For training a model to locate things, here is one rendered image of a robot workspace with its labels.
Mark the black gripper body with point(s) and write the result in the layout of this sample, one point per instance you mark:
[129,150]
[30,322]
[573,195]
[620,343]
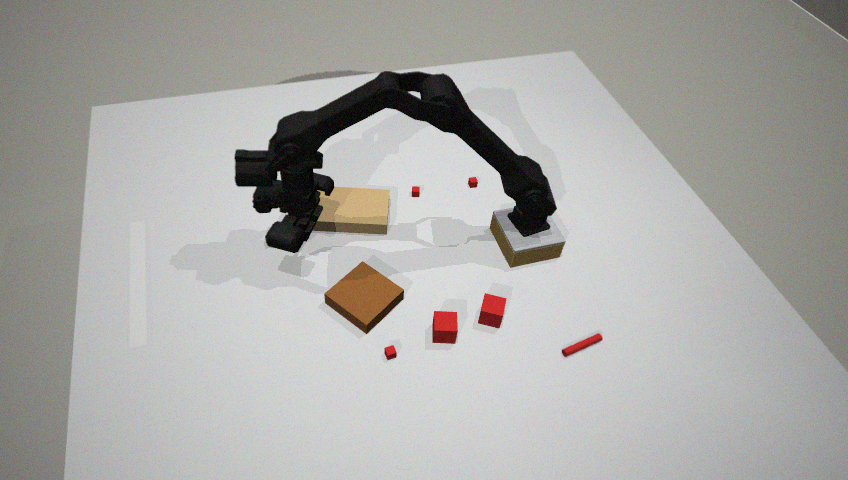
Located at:
[289,235]

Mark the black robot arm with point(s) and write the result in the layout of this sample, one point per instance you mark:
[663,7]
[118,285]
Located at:
[292,149]

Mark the red cylinder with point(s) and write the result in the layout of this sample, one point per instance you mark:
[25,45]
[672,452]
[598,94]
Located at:
[582,345]

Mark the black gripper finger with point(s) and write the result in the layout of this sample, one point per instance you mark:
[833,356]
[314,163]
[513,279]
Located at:
[316,214]
[308,229]

